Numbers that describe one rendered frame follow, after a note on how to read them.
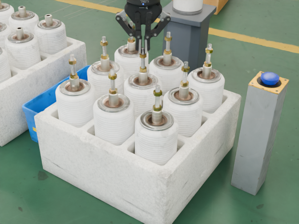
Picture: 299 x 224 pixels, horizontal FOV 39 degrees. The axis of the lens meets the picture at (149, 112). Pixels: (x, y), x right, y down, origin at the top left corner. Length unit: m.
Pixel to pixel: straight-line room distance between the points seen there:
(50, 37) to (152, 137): 0.59
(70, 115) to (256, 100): 0.44
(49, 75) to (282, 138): 0.74
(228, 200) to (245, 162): 0.11
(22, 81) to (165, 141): 0.52
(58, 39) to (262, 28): 1.03
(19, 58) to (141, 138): 0.53
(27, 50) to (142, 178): 0.56
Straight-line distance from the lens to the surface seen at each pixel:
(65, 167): 1.11
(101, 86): 1.09
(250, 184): 1.12
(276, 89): 0.96
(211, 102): 1.09
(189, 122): 1.00
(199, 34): 1.33
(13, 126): 1.30
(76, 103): 1.01
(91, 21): 2.04
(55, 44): 1.37
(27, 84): 1.28
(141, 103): 1.04
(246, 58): 1.76
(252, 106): 0.99
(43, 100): 1.30
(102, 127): 0.97
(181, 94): 0.99
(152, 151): 0.92
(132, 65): 1.17
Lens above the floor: 0.80
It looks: 35 degrees down
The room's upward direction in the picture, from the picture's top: 1 degrees clockwise
